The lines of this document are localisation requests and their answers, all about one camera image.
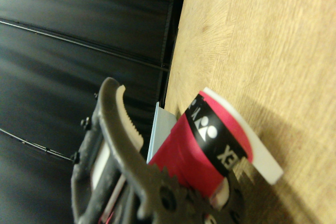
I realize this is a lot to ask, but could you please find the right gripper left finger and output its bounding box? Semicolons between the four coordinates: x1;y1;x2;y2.
70;94;139;224

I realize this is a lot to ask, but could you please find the blue litter tray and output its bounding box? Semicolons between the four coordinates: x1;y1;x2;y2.
146;102;181;166

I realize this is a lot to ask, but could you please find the white scoop with red handle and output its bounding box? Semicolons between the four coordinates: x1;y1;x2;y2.
146;87;285;209

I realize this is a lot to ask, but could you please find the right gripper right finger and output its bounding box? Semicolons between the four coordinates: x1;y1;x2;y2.
99;76;195;224

